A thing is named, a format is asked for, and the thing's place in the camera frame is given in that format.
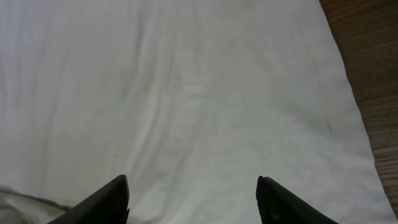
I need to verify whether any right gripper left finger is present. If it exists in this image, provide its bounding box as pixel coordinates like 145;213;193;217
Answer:
49;175;129;224

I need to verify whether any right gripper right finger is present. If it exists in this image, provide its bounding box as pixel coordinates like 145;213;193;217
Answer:
256;176;337;224

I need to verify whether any white t-shirt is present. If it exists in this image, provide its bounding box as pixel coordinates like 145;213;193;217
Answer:
1;0;397;223

